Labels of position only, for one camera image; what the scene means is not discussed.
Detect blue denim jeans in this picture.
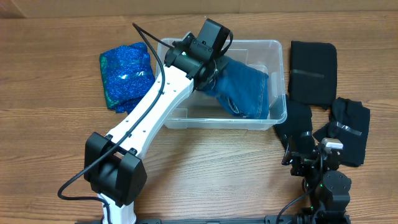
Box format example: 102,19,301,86
203,58,269,119

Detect blue sequin garment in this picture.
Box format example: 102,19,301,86
99,42,155,113

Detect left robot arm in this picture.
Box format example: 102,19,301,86
84,32,233,223

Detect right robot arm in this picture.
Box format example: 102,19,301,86
275,137,351,223

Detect clear plastic storage bin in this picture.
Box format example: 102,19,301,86
164,39,287,130

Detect black folded garment middle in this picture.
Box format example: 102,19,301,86
274,95,315,154

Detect black folded garment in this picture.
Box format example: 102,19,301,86
274,95,315,154
288,40,338,110
313,98,370,167

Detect black folded garment right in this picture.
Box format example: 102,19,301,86
313,98,370,167

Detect black folded garment top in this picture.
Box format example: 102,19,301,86
288,40,338,110

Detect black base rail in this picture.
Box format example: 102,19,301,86
76,215,300,224

